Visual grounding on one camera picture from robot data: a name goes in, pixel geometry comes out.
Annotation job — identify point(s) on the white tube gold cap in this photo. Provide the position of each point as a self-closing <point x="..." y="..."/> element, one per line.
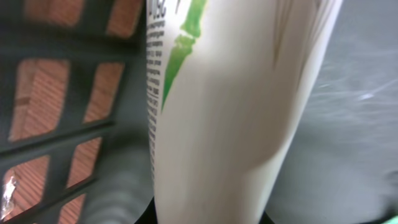
<point x="227" y="83"/>

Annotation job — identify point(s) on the grey plastic mesh basket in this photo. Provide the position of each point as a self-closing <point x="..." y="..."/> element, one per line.
<point x="74" y="126"/>

